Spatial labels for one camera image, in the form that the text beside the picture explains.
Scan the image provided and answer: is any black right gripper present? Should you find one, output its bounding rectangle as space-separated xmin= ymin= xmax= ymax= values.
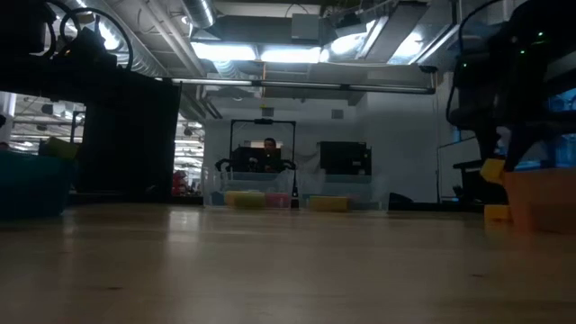
xmin=446 ymin=57 xmax=576 ymax=173

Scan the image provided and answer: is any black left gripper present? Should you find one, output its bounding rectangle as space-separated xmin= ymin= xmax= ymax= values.
xmin=0 ymin=0 xmax=119 ymax=104

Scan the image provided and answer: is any small yellow lego brick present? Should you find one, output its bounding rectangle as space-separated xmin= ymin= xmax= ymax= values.
xmin=479 ymin=157 xmax=508 ymax=186
xmin=483 ymin=204 xmax=513 ymax=222

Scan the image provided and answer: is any light green arch block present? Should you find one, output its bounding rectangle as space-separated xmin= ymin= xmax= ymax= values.
xmin=39 ymin=136 xmax=80 ymax=161

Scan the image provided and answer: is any clear plastic bin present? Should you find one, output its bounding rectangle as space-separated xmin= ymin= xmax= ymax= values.
xmin=299 ymin=172 xmax=391 ymax=212
xmin=202 ymin=168 xmax=296 ymax=210

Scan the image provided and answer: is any long yellow wooden block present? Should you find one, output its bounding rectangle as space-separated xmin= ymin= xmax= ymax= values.
xmin=307 ymin=195 xmax=350 ymax=213

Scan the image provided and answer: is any red wooden block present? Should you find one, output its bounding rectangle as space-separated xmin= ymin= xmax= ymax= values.
xmin=265 ymin=192 xmax=293 ymax=209

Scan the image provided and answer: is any black desk equipment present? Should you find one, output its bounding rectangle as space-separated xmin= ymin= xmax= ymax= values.
xmin=452 ymin=159 xmax=509 ymax=206

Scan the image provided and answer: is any white board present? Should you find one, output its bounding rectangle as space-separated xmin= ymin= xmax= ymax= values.
xmin=436 ymin=137 xmax=479 ymax=202

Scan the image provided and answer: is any orange plastic bin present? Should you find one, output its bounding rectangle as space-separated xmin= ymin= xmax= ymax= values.
xmin=503 ymin=166 xmax=576 ymax=235

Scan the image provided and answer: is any teal plastic bin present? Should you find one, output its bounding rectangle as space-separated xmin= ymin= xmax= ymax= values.
xmin=0 ymin=150 xmax=73 ymax=218

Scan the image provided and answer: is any black equipment box on stand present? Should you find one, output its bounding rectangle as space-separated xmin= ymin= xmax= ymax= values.
xmin=317 ymin=141 xmax=373 ymax=176

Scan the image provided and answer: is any red background object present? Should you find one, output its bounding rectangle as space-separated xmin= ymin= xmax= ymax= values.
xmin=172 ymin=169 xmax=202 ymax=197

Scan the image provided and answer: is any ceiling light panel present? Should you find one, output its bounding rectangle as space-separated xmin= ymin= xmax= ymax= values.
xmin=191 ymin=41 xmax=258 ymax=63
xmin=259 ymin=46 xmax=323 ymax=65

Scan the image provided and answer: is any grey horizontal pipe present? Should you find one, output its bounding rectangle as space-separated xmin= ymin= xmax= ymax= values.
xmin=155 ymin=76 xmax=437 ymax=96

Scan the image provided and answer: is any black monitor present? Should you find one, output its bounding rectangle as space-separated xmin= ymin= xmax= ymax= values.
xmin=230 ymin=146 xmax=266 ymax=175

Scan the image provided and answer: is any grey vent box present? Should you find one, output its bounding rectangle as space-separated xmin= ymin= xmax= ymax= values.
xmin=291 ymin=13 xmax=322 ymax=43

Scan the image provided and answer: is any person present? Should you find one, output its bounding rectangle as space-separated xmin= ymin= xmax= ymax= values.
xmin=262 ymin=137 xmax=287 ymax=175

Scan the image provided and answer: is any light green wooden block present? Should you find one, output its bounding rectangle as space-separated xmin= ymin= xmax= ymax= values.
xmin=245 ymin=191 xmax=266 ymax=210

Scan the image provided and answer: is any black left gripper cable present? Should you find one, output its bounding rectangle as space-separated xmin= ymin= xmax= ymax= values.
xmin=44 ymin=0 xmax=135 ymax=72

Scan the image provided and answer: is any silver corrugated duct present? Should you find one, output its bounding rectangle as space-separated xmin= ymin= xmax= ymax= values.
xmin=58 ymin=0 xmax=172 ymax=77

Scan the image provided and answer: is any large grey air duct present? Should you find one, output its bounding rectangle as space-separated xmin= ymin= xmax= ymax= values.
xmin=386 ymin=0 xmax=463 ymax=71

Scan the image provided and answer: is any silver round duct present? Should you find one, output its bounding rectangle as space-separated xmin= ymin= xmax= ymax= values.
xmin=182 ymin=0 xmax=216 ymax=29

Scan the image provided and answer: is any black gantry frame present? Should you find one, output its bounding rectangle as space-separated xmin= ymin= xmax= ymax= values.
xmin=228 ymin=119 xmax=297 ymax=175

